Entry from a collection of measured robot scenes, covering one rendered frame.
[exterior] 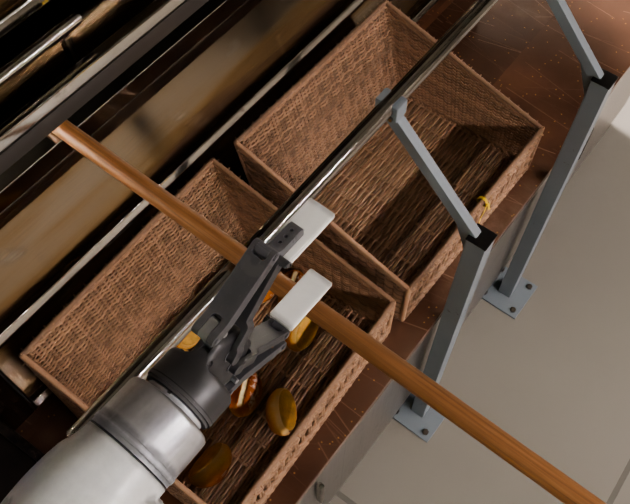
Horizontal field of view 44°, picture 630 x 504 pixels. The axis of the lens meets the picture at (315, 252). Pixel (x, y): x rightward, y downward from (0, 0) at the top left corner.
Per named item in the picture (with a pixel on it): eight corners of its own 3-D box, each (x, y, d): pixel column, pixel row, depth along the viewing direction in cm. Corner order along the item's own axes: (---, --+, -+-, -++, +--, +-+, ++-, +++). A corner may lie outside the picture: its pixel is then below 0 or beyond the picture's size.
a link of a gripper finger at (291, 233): (255, 264, 69) (252, 247, 67) (291, 226, 71) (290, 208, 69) (268, 273, 69) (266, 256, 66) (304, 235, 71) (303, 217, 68)
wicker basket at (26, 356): (54, 406, 164) (9, 354, 140) (224, 221, 187) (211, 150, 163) (235, 549, 149) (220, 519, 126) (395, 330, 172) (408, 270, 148)
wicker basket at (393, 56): (238, 212, 188) (227, 140, 164) (376, 75, 210) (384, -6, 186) (403, 327, 173) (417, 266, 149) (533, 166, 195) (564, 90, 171)
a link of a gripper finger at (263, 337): (238, 365, 72) (232, 377, 73) (297, 333, 82) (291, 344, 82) (207, 341, 73) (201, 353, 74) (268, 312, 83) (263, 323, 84)
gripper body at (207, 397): (134, 363, 68) (207, 288, 71) (152, 396, 75) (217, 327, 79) (198, 415, 65) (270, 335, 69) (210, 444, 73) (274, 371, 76)
